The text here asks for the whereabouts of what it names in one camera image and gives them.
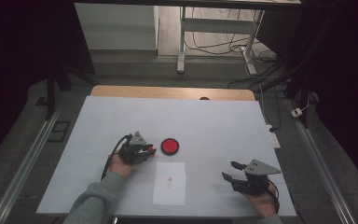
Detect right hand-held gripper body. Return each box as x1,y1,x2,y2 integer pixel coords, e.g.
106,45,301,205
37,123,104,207
230,158,282,196

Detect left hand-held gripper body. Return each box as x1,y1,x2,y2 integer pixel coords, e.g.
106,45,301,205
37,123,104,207
117,131,150,165

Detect round red ink pad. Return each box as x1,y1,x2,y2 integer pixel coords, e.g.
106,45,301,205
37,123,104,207
160,137,180,157

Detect white paper sheet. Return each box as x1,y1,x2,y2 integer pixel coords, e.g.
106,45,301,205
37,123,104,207
152,161,187,206

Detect person's left hand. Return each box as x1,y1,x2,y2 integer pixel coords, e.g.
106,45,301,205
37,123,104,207
109,152,144,179

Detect person's right hand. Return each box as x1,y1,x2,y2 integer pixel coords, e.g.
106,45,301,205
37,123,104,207
241,181,281,218

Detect white table cover sheet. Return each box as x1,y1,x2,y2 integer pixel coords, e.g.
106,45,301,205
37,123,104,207
35,95,297,217

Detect white power strip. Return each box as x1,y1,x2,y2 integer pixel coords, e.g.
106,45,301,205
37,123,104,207
265,124,282,149

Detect wooden table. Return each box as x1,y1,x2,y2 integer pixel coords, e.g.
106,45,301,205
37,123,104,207
89,84,256,102

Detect black floor plate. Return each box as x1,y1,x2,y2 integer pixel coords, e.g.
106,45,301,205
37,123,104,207
47,120,71,144

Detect black tripod stand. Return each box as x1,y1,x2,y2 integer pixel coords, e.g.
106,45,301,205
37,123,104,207
260,62,312,129

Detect white cabinet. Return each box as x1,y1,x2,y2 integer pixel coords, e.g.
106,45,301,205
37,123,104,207
74,3,159,51

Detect dark curtain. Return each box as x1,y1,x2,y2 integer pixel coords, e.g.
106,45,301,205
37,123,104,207
0,0,96,169
257,0,358,194

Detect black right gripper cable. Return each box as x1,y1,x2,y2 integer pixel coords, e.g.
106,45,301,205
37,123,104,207
265,180,281,214

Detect metal floor rail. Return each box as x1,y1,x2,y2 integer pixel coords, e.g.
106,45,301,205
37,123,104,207
287,99,358,224
0,92,69,224

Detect black floor cables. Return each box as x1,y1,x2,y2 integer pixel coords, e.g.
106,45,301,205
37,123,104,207
185,7,281,90

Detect white desk frame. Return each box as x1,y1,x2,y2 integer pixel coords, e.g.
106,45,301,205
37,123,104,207
176,6,267,76

